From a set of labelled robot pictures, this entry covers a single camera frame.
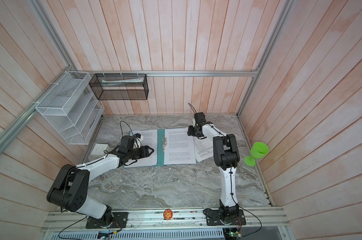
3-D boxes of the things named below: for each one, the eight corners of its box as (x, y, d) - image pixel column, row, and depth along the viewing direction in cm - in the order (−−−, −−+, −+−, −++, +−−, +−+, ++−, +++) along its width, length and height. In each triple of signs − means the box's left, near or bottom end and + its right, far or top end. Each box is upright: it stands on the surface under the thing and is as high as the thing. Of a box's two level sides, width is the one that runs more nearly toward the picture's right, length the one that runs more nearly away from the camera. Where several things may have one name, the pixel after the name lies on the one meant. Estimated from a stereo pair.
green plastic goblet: (244, 166, 95) (255, 152, 81) (241, 156, 99) (251, 141, 86) (257, 166, 95) (271, 152, 81) (254, 156, 99) (266, 141, 86)
